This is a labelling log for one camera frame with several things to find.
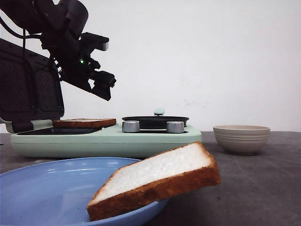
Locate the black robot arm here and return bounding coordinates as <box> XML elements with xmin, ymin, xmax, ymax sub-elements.
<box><xmin>0</xmin><ymin>0</ymin><xmax>116</xmax><ymax>101</ymax></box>

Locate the breakfast maker hinged lid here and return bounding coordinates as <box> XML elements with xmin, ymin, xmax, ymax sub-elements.
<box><xmin>0</xmin><ymin>39</ymin><xmax>64</xmax><ymax>133</ymax></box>

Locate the silver right control knob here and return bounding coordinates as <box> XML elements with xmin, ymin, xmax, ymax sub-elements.
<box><xmin>166</xmin><ymin>121</ymin><xmax>185</xmax><ymax>134</ymax></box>

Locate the silver left control knob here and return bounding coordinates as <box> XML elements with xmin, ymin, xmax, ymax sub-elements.
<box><xmin>122</xmin><ymin>121</ymin><xmax>140</xmax><ymax>133</ymax></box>

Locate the toast bread slice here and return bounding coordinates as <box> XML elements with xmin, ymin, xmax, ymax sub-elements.
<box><xmin>53</xmin><ymin>119</ymin><xmax>117</xmax><ymax>128</ymax></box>
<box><xmin>87</xmin><ymin>142</ymin><xmax>221</xmax><ymax>221</ymax></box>

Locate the silver control knob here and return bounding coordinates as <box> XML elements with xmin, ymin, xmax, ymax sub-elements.
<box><xmin>166</xmin><ymin>121</ymin><xmax>185</xmax><ymax>134</ymax></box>
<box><xmin>122</xmin><ymin>121</ymin><xmax>140</xmax><ymax>133</ymax></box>

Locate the blue plastic plate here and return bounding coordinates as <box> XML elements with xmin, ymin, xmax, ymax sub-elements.
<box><xmin>0</xmin><ymin>157</ymin><xmax>167</xmax><ymax>226</ymax></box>

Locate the beige ribbed ceramic bowl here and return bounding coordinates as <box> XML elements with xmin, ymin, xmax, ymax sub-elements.
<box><xmin>213</xmin><ymin>125</ymin><xmax>270</xmax><ymax>155</ymax></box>

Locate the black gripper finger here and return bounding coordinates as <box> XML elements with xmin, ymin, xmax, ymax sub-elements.
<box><xmin>91</xmin><ymin>81</ymin><xmax>111</xmax><ymax>101</ymax></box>
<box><xmin>90</xmin><ymin>71</ymin><xmax>116</xmax><ymax>88</ymax></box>

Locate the mint green breakfast maker base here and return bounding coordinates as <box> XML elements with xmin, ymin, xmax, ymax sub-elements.
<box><xmin>10</xmin><ymin>124</ymin><xmax>202</xmax><ymax>158</ymax></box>

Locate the black round frying pan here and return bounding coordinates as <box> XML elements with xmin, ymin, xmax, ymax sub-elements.
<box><xmin>122</xmin><ymin>115</ymin><xmax>189</xmax><ymax>129</ymax></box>

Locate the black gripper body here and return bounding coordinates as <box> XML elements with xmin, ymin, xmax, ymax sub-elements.
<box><xmin>39</xmin><ymin>30</ymin><xmax>99</xmax><ymax>94</ymax></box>

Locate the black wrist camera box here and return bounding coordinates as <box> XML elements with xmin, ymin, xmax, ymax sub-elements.
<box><xmin>80</xmin><ymin>32</ymin><xmax>109</xmax><ymax>52</ymax></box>

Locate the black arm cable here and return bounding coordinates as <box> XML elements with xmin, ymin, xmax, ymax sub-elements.
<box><xmin>0</xmin><ymin>14</ymin><xmax>43</xmax><ymax>62</ymax></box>

